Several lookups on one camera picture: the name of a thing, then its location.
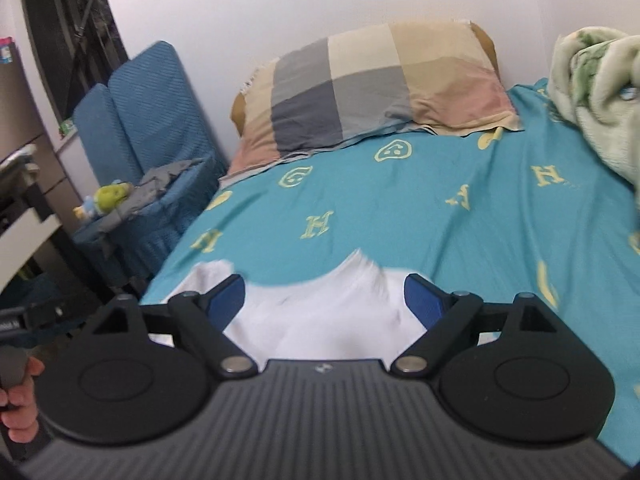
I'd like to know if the white printed t-shirt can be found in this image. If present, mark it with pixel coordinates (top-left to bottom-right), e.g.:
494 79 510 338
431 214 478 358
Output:
147 247 499 370

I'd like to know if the person's left hand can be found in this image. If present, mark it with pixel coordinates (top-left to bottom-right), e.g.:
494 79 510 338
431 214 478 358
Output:
1 356 44 444

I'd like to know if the dark wooden desk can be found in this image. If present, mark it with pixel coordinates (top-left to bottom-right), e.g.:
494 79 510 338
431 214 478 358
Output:
1 38 112 301

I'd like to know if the teal patterned bed sheet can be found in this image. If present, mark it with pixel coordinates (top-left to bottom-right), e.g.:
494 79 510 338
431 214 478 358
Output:
144 81 639 463

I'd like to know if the grey cloth on chair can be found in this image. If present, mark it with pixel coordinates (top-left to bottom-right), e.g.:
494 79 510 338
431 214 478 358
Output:
98 158 204 234

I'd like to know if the green yellow plush toy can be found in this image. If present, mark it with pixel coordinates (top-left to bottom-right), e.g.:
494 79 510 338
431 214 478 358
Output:
74 180 134 222

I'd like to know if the blue covered chair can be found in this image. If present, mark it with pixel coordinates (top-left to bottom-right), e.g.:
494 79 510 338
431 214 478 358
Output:
73 41 227 287

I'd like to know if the checkered patchwork pillow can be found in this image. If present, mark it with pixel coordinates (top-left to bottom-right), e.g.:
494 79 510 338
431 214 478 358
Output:
222 20 522 185

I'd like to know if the cream green fleece blanket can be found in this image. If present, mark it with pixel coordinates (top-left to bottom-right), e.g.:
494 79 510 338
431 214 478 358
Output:
547 26 639 190

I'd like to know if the dark window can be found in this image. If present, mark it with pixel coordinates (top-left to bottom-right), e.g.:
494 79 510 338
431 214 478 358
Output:
22 0 128 120

